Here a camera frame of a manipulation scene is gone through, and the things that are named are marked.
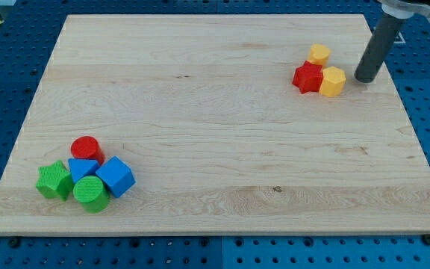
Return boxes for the green cylinder block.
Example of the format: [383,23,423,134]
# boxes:
[73,176,110,213]

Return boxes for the red cylinder block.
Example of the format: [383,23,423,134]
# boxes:
[70,136,105,165]

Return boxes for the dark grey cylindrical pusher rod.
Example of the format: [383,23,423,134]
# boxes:
[354,12,407,83]

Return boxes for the green star block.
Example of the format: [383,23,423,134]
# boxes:
[36,160,74,201]

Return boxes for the yellow hexagon block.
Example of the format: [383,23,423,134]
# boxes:
[319,67,346,97]

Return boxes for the blue triangle block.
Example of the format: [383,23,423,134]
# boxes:
[68,158,99,183]

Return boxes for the red star block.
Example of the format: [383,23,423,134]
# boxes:
[292,61,323,94]

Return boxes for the yellow pentagon block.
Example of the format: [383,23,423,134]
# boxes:
[307,43,331,67]

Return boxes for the wooden board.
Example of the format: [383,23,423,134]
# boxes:
[0,14,430,237]

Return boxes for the blue cube block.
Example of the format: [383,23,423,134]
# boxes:
[96,156,136,198]

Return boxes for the silver white tool mount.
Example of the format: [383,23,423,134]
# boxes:
[378,0,430,19]

